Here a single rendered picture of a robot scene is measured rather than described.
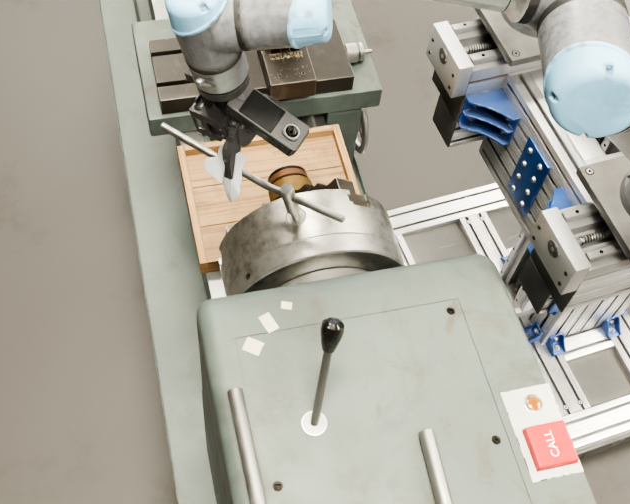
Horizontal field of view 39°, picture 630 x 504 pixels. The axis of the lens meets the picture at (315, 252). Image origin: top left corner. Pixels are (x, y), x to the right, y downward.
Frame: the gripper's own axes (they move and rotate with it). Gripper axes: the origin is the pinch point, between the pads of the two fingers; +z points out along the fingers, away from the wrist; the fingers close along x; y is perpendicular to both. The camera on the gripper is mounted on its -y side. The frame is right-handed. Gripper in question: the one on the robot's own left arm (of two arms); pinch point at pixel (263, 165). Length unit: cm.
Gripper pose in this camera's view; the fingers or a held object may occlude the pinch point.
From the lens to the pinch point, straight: 133.9
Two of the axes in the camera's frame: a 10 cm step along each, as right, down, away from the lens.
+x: -5.2, 7.8, -3.5
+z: 1.4, 4.8, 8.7
